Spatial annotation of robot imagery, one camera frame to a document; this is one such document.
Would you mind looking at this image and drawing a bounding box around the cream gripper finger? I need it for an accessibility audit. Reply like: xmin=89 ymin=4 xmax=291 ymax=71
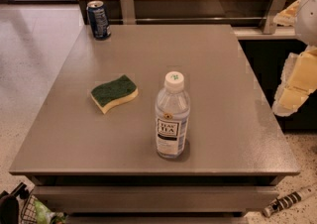
xmin=273 ymin=0 xmax=301 ymax=26
xmin=272 ymin=46 xmax=317 ymax=117

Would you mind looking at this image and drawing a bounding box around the metal bracket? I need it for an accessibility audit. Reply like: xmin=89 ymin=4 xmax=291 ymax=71
xmin=120 ymin=0 xmax=136 ymax=25
xmin=260 ymin=0 xmax=286 ymax=35

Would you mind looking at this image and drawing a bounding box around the black object at corner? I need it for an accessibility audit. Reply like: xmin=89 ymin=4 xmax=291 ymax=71
xmin=0 ymin=182 xmax=30 ymax=224

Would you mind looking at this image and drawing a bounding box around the blue pepsi can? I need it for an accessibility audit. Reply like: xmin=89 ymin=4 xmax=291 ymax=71
xmin=86 ymin=1 xmax=111 ymax=40

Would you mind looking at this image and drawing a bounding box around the green and yellow sponge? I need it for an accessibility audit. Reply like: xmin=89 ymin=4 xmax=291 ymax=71
xmin=90 ymin=75 xmax=139 ymax=114

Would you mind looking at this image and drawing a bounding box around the left metal bracket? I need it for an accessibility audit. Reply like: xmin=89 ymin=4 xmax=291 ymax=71
xmin=120 ymin=0 xmax=136 ymax=25

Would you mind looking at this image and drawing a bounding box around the grey drawer front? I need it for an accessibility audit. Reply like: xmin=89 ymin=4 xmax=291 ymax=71
xmin=34 ymin=186 xmax=277 ymax=213

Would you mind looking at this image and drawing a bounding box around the clear plastic tea bottle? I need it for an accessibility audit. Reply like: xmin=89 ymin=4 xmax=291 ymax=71
xmin=156 ymin=71 xmax=190 ymax=159

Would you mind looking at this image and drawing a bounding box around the black white striped tool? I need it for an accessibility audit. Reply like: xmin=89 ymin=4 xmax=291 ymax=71
xmin=263 ymin=185 xmax=316 ymax=218

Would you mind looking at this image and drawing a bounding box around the horizontal metal rail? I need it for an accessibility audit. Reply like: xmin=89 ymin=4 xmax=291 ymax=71
xmin=108 ymin=16 xmax=268 ymax=25

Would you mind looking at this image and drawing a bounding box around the right metal bracket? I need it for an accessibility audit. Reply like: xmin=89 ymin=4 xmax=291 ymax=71
xmin=260 ymin=0 xmax=286 ymax=35

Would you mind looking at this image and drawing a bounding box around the wire basket with green bag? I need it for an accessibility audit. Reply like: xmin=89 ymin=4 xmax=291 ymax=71
xmin=20 ymin=195 xmax=67 ymax=224

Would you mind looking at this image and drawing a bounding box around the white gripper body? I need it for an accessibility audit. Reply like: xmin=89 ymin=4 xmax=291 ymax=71
xmin=294 ymin=0 xmax=317 ymax=46

